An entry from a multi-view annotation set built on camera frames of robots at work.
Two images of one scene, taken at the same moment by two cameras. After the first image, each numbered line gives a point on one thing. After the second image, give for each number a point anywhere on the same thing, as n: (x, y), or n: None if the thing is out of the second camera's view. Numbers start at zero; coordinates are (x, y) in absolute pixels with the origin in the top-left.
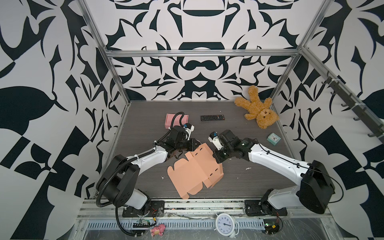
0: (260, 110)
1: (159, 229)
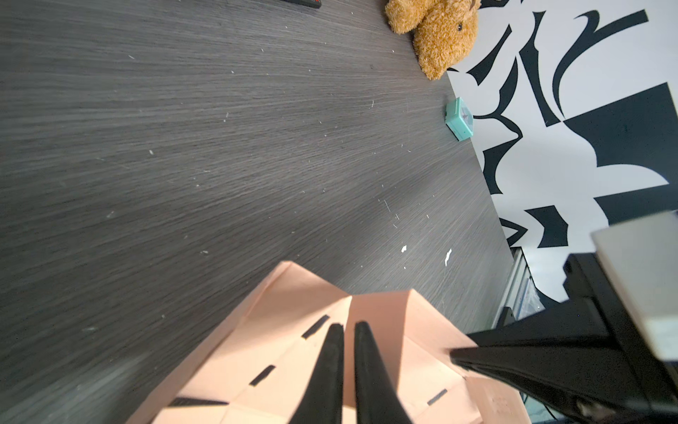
0: (445, 31)
1: None
